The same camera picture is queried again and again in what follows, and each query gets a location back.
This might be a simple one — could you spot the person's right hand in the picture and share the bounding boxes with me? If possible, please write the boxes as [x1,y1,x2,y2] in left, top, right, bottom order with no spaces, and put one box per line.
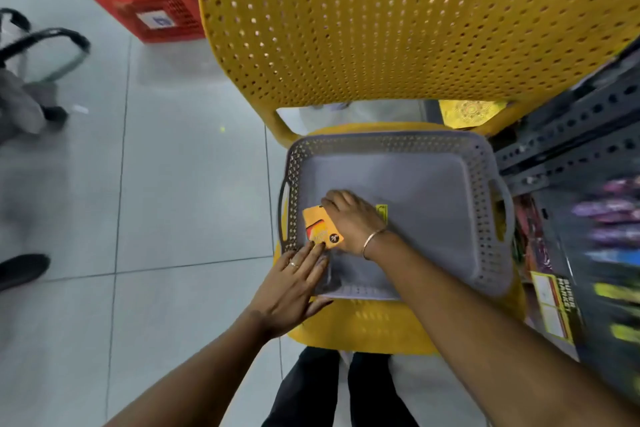
[320,190,397,261]

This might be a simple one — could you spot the person's left hand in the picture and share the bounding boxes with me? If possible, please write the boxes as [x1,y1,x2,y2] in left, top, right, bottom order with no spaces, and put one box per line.
[247,241,334,341]

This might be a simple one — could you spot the orange snack packet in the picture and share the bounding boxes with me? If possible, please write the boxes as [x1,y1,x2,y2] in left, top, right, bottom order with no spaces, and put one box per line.
[302,205,345,249]

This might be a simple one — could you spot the person's left forearm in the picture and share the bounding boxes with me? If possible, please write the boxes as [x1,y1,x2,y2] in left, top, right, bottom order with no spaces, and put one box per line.
[102,309,281,427]

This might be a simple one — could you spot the person's right forearm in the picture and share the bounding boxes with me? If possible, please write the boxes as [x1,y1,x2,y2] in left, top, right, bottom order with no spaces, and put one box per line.
[362,232,640,427]

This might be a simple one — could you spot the gold bangle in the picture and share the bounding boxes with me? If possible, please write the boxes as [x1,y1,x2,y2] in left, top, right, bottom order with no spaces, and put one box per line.
[361,228,389,261]

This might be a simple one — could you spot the person's black trousers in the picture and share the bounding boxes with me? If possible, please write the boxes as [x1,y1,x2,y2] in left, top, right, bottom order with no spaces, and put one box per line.
[261,346,420,427]

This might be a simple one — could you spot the grey perforated plastic basket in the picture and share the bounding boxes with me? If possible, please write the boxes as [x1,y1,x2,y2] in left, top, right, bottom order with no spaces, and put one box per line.
[277,130,516,301]

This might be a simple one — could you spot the yellow patterned packet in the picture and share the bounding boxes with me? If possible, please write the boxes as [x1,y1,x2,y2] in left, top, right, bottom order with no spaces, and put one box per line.
[438,99,508,130]

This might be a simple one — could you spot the yellow perforated plastic chair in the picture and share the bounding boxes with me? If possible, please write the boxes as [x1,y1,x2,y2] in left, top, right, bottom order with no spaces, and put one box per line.
[197,0,640,356]

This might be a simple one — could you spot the yellow shelf label card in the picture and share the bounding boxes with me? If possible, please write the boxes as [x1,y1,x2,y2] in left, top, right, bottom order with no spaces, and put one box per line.
[529,271,584,345]

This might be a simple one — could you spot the grey slotted metal shelf rack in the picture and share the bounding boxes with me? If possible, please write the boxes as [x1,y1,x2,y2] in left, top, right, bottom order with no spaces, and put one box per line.
[492,36,640,198]

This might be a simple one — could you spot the row of colourful shelf packets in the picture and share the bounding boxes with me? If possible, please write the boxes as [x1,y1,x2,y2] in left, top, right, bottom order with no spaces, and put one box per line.
[570,176,640,395]

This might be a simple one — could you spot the grey bag with black handles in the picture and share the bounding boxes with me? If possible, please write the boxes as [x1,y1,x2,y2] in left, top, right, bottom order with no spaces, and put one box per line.
[0,8,92,144]

